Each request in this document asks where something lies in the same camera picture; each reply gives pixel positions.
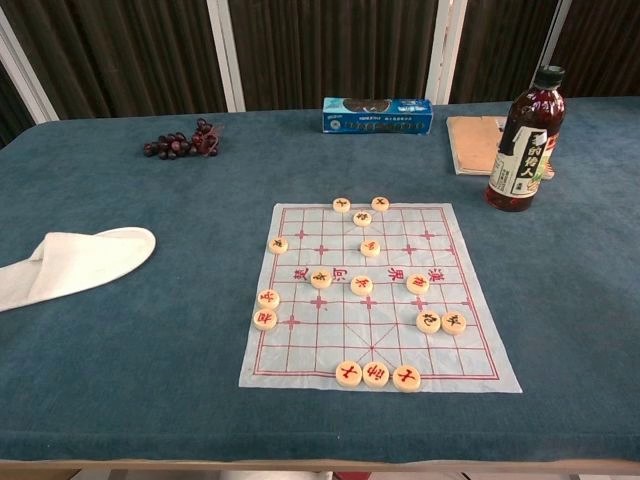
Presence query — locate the brown spiral notebook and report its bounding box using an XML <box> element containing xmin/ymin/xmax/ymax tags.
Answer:
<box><xmin>445</xmin><ymin>115</ymin><xmax>556</xmax><ymax>177</ymax></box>

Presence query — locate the dark purple grape bunch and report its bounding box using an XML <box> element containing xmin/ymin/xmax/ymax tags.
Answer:
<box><xmin>143</xmin><ymin>117</ymin><xmax>225</xmax><ymax>161</ymax></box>

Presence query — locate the blue cookie box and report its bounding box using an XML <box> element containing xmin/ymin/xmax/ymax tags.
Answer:
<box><xmin>321</xmin><ymin>96</ymin><xmax>434</xmax><ymax>135</ymax></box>

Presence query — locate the dark brown pleated curtain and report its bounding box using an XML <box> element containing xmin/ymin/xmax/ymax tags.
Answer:
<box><xmin>449</xmin><ymin>0</ymin><xmax>571</xmax><ymax>105</ymax></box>
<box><xmin>0</xmin><ymin>0</ymin><xmax>229</xmax><ymax>121</ymax></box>
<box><xmin>227</xmin><ymin>0</ymin><xmax>441</xmax><ymax>112</ymax></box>
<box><xmin>0</xmin><ymin>59</ymin><xmax>36</xmax><ymax>149</ymax></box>
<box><xmin>549</xmin><ymin>0</ymin><xmax>640</xmax><ymax>100</ymax></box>

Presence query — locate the chinese chess board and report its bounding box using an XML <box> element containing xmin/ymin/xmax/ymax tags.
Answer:
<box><xmin>238</xmin><ymin>202</ymin><xmax>524</xmax><ymax>395</ymax></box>

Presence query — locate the blue felt tablecloth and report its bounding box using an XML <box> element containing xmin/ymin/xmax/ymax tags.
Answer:
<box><xmin>0</xmin><ymin>97</ymin><xmax>640</xmax><ymax>464</ymax></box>

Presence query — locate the white frame post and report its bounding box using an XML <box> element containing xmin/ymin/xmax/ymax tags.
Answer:
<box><xmin>0</xmin><ymin>7</ymin><xmax>59</xmax><ymax>124</ymax></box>
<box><xmin>424</xmin><ymin>0</ymin><xmax>469</xmax><ymax>106</ymax></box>
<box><xmin>206</xmin><ymin>0</ymin><xmax>247</xmax><ymax>113</ymax></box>
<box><xmin>542</xmin><ymin>0</ymin><xmax>575</xmax><ymax>69</ymax></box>

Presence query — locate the dark tea bottle black cap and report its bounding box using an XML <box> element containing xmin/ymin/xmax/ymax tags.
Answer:
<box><xmin>483</xmin><ymin>64</ymin><xmax>567</xmax><ymax>213</ymax></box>

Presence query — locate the white disposable slipper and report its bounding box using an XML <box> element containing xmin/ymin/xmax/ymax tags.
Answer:
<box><xmin>0</xmin><ymin>226</ymin><xmax>157</xmax><ymax>314</ymax></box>

